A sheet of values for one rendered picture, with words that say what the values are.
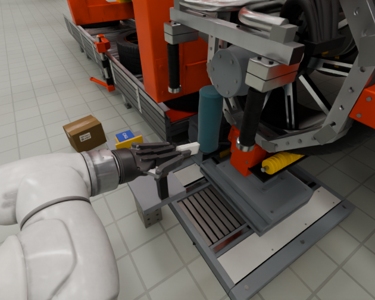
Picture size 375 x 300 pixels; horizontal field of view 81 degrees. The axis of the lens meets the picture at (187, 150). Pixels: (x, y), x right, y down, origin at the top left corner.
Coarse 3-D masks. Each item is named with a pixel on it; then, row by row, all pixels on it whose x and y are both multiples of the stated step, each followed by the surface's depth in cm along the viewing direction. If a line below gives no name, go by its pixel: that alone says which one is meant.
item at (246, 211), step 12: (216, 156) 135; (228, 156) 138; (204, 168) 129; (216, 180) 121; (228, 192) 115; (240, 204) 109; (300, 204) 111; (240, 216) 112; (252, 216) 107; (288, 216) 111; (252, 228) 107; (264, 228) 100
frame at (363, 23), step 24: (360, 0) 41; (360, 24) 42; (216, 48) 81; (360, 48) 44; (360, 72) 46; (240, 120) 84; (336, 120) 53; (264, 144) 76; (288, 144) 69; (312, 144) 60
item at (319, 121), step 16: (304, 16) 60; (304, 32) 62; (304, 64) 69; (320, 64) 61; (336, 64) 58; (352, 64) 55; (304, 80) 67; (240, 96) 90; (272, 96) 81; (288, 96) 74; (320, 96) 65; (272, 112) 89; (288, 112) 76; (304, 112) 88; (320, 112) 86; (272, 128) 82; (288, 128) 78; (304, 128) 73
